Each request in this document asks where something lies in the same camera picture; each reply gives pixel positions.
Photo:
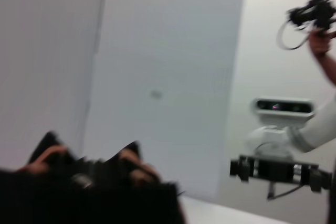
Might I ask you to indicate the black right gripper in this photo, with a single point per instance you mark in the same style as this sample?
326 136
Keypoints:
275 169

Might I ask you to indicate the black handheld teleoperation controller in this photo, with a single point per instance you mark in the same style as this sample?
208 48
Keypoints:
312 11

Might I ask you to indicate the person forearm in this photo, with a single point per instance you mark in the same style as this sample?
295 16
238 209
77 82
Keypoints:
328 66

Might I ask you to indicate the person hand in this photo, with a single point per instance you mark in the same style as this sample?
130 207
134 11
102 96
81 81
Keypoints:
319 43

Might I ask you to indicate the white robot head camera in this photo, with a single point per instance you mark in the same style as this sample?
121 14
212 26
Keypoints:
283 107

